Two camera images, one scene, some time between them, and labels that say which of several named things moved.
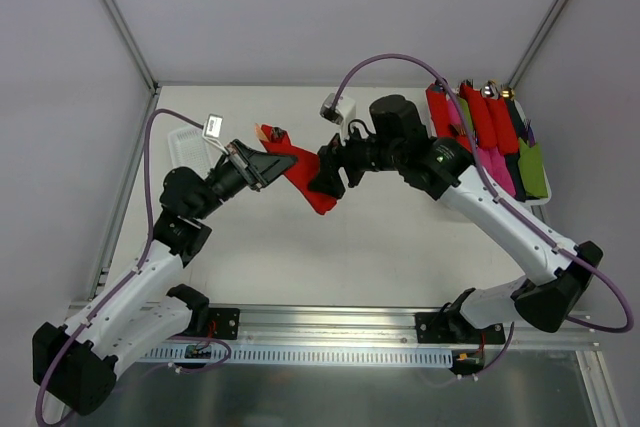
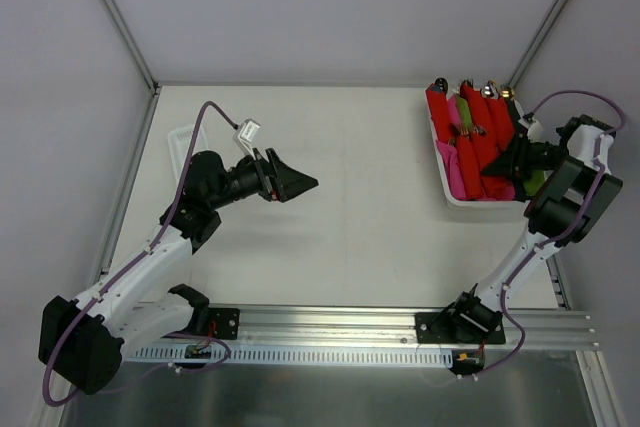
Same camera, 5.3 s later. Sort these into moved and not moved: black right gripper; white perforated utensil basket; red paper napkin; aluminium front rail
Moved: red paper napkin; black right gripper
Not moved: aluminium front rail; white perforated utensil basket
